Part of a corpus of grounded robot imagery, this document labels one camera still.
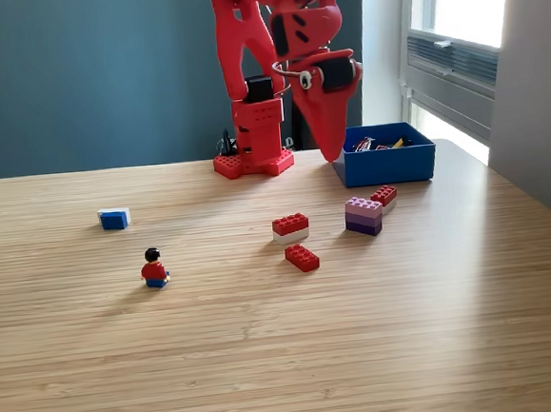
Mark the dark red toy car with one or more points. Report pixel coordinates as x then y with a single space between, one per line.
363 145

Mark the yellow toy digger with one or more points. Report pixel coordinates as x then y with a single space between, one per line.
398 143

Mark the small red and white brick stack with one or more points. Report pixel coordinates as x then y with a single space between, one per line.
385 196

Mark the blue plastic bin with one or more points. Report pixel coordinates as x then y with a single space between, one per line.
389 166

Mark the black chair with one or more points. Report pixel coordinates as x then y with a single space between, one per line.
303 136

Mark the pink and purple brick stack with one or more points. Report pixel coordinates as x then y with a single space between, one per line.
363 217

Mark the black table clamp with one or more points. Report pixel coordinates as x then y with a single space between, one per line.
226 144

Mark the large red and white brick stack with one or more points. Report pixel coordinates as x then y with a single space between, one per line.
290 227

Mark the grey ventilation unit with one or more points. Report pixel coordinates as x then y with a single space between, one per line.
451 77

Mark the flat red brick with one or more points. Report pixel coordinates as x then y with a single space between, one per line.
302 258

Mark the toy figure red shirt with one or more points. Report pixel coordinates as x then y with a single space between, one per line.
154 272

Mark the blue and white brick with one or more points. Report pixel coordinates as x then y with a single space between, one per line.
113 220

